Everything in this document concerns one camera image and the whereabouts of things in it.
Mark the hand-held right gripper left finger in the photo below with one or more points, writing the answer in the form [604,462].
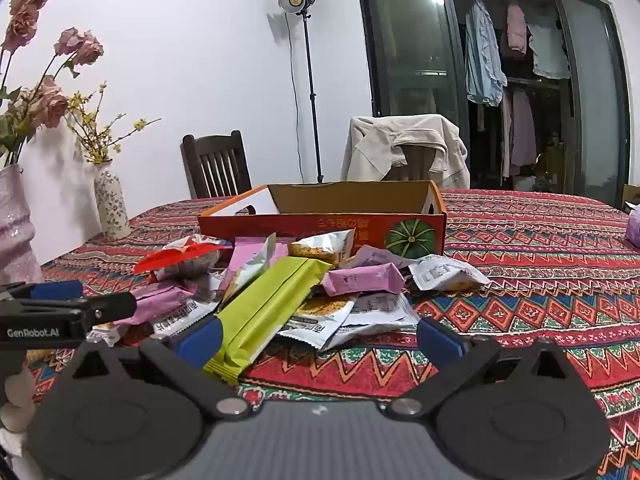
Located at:
[200,342]

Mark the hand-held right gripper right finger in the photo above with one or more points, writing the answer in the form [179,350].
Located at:
[437,340]

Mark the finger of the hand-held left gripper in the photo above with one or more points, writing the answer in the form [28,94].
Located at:
[112,307]
[55,291]

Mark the green snack packet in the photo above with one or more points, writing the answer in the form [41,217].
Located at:
[265,305]

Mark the red and white snack packet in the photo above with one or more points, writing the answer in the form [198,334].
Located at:
[175,260]

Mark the pink and white snack packet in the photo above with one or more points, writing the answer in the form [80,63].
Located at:
[250,265]

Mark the pale pink snack packet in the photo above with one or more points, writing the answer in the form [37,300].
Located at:
[380,257]

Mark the white and yellow snack packet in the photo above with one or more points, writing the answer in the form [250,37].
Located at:
[320,247]

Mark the orange cardboard box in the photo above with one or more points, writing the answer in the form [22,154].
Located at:
[320,225]

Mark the person's left hand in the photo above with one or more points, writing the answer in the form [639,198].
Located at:
[19,400]

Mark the pink vase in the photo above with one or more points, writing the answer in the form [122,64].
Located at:
[15,230]

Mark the white floral vase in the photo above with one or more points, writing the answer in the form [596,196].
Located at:
[112,200]

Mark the yellow flower branches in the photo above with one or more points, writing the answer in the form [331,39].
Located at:
[95,152]

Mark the dark wooden chair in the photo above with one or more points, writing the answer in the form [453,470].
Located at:
[192,160]

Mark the wooden chair under jacket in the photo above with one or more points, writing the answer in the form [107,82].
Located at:
[417,162]

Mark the pink artificial roses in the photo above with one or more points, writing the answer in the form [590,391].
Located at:
[50,102]

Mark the beige jacket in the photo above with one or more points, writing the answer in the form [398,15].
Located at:
[380,145]

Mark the purple tissue pack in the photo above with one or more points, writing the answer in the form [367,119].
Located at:
[634,230]

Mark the hanging lilac clothes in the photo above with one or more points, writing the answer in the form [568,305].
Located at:
[522,130]

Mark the brown cardboard box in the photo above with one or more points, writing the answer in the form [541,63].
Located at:
[631,195]

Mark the wardrobe with hanging clothes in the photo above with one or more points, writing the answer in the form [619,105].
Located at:
[410,60]

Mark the hanging blue denim shirt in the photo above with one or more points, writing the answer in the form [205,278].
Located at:
[482,60]

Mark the hanging white top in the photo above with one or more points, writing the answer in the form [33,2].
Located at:
[547,50]

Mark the hanging pink garment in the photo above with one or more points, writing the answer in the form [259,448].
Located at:
[516,30]

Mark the studio light on stand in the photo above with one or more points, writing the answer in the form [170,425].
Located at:
[295,0]

